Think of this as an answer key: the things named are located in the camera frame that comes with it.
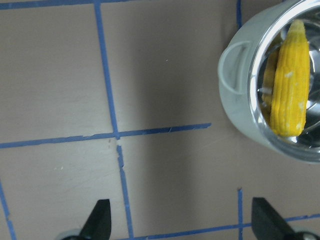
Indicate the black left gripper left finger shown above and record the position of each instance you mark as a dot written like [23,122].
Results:
[97,225]

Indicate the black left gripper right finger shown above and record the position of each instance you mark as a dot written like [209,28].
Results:
[268,224]

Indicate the yellow corn cob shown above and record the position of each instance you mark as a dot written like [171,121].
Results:
[291,83]

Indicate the pale green cooking pot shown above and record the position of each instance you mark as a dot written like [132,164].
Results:
[246,72]

